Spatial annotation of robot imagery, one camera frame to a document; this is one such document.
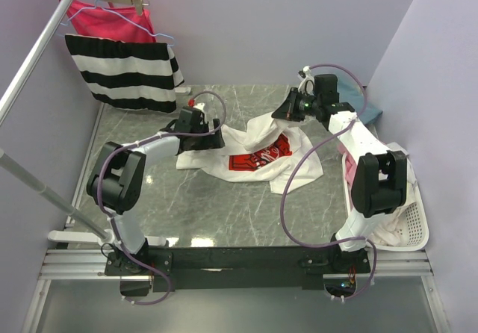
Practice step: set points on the pink red garment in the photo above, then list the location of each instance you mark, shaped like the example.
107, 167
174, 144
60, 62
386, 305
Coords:
118, 24

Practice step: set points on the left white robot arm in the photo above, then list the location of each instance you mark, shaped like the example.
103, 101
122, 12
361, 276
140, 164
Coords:
116, 181

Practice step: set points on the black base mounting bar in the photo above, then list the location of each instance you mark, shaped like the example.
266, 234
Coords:
202, 268

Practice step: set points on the white rack foot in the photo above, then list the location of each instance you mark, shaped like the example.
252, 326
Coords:
91, 238

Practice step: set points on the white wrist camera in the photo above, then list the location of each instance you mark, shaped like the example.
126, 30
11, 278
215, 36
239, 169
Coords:
306, 85
196, 106

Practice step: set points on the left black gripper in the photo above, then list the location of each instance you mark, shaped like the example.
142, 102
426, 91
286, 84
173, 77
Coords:
212, 141

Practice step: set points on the white laundry basket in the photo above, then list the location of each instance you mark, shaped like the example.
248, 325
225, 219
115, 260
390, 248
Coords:
414, 227

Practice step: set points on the silver clothes rack pole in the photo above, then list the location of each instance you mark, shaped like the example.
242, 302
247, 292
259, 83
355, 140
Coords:
7, 101

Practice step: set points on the white coca cola t shirt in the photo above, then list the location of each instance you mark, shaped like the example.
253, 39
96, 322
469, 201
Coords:
267, 151

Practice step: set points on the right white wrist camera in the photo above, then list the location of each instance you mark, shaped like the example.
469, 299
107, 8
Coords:
306, 85

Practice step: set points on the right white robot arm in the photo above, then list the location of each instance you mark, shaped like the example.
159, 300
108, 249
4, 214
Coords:
380, 183

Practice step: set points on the pile of white clothes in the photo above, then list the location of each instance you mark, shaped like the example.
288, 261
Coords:
387, 232

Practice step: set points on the black and white striped garment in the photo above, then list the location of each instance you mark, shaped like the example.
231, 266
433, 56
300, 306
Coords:
129, 76

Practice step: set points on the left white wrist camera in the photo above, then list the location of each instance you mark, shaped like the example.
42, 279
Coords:
196, 106

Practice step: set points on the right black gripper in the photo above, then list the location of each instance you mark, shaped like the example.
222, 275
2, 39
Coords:
287, 110

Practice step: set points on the light blue wire hanger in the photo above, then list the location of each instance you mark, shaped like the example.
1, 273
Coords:
163, 38

